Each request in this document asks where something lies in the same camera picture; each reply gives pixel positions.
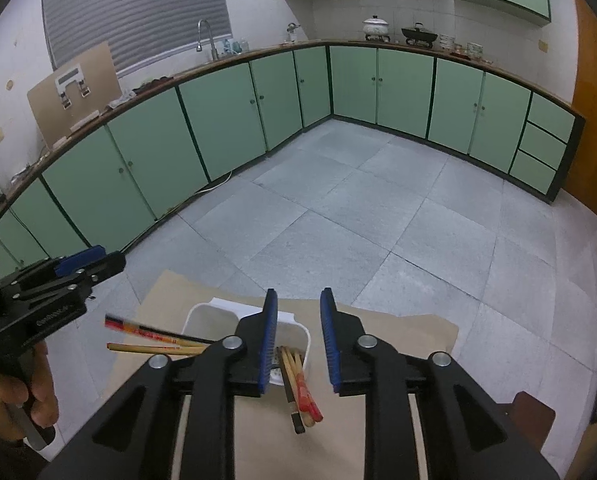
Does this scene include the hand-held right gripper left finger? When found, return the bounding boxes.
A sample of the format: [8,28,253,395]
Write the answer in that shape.
[38,288,279,480]

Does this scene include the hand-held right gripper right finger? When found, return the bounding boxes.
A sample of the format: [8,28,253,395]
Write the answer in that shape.
[319,287,559,480]

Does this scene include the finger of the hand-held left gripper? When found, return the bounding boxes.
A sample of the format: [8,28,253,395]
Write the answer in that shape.
[13,251,128,306]
[1,245,106,282]

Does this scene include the wooden chopstick red end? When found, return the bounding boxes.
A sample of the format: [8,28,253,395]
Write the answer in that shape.
[284,347,315,426]

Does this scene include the bundle of wooden chopsticks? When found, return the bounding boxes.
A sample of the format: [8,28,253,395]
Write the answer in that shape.
[291,347,325,422]

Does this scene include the black chopstick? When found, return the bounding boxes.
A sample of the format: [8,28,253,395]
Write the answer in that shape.
[277,346,306,435]

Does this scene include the white double utensil holder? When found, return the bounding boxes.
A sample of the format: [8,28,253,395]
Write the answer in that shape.
[181,297,311,388]

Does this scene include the dark chopstick red patterned end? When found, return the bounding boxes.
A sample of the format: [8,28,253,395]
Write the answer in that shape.
[104,313,215,349]

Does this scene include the light wooden chopstick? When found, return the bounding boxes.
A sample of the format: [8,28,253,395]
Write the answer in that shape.
[106,342,208,357]

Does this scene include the beige cardboard mat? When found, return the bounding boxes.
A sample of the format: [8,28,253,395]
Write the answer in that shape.
[101,270,459,480]

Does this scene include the green kitchen base cabinets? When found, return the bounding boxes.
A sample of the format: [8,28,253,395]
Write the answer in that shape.
[0,42,586,281]

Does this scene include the brown cardboard board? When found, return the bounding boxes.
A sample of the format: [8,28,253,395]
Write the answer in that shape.
[27,41,120,148]

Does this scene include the white cloth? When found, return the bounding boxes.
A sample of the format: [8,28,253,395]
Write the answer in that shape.
[109,88,139,111]

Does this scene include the dark brown wooden stool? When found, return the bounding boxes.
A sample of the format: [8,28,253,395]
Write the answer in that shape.
[498,391,556,456]

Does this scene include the sink faucet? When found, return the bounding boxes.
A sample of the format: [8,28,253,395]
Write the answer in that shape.
[197,19,220,61]

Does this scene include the grey window blind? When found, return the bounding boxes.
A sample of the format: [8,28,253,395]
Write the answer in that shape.
[41,0,232,78]

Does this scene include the bottles beside sink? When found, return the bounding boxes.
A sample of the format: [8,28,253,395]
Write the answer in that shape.
[221,37,252,56]

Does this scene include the green cabinet drawer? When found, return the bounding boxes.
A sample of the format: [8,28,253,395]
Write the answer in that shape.
[518,122,569,168]
[509,151,561,195]
[525,92,576,143]

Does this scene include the white cooking pot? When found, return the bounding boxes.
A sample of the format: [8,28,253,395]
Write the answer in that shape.
[362,15,391,42]

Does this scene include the black wok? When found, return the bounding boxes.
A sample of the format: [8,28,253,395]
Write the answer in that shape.
[401,22,438,48]

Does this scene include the glass jars on counter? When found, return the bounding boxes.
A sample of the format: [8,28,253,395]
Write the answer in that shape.
[437,34,494,63]

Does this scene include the orange wooden door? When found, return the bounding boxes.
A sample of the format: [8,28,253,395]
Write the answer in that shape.
[563,0,597,221]

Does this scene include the white power cable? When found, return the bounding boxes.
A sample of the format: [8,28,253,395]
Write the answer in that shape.
[192,170,234,196]

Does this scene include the white bracket on cardboard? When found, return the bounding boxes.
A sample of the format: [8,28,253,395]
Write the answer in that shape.
[53,64,92,108]

